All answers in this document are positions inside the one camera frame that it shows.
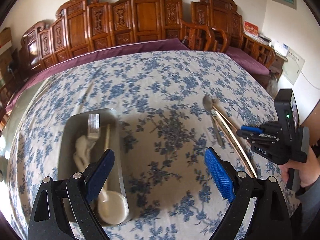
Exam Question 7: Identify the cream chopstick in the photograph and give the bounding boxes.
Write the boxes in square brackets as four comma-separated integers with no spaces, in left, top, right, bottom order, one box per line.
[212,109,257,178]
[104,124,111,151]

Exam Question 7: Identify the brown wooden chopstick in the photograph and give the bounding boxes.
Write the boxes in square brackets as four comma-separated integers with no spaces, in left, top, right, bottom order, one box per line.
[212,98,240,131]
[214,111,257,178]

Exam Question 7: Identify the silver metal spoon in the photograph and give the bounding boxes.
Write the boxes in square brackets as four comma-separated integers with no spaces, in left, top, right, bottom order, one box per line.
[202,95,224,147]

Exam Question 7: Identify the silver metal fork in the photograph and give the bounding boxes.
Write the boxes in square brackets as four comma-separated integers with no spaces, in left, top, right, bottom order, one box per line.
[87,114,100,157]

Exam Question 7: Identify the person's right hand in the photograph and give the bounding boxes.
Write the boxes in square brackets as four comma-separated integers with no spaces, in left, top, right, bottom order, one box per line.
[279,147,320,187]

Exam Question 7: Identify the wooden side table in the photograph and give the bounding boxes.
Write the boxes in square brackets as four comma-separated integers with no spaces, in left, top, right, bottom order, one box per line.
[269,53,287,80]

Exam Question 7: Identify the purple armchair cushion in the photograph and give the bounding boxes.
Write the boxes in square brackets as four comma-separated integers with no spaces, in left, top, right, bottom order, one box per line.
[226,47,270,76]

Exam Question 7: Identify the metal rectangular tray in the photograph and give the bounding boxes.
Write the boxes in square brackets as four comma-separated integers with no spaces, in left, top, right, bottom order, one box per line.
[58,108,131,225]

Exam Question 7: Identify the red card box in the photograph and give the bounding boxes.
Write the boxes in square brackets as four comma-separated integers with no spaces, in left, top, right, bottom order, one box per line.
[243,21,259,38]

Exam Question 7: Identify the blue floral tablecloth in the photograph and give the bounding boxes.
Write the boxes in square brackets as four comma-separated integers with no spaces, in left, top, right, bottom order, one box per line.
[6,51,277,239]

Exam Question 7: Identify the carved wooden armchair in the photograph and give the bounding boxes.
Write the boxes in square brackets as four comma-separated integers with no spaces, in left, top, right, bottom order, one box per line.
[190,0,277,86]

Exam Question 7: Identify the purple sofa cushion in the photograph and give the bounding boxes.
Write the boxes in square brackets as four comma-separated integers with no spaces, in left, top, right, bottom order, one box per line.
[5,38,188,112]

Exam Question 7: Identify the carved wooden sofa bench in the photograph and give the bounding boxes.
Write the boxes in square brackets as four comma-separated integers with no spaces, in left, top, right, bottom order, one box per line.
[20,0,217,76]

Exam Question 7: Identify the cardboard box stack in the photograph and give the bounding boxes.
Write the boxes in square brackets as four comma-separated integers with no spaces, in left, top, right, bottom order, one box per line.
[0,27,12,87]

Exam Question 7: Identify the white wall cabinet door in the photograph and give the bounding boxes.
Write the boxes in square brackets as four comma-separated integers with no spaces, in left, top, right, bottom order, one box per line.
[283,47,305,85]

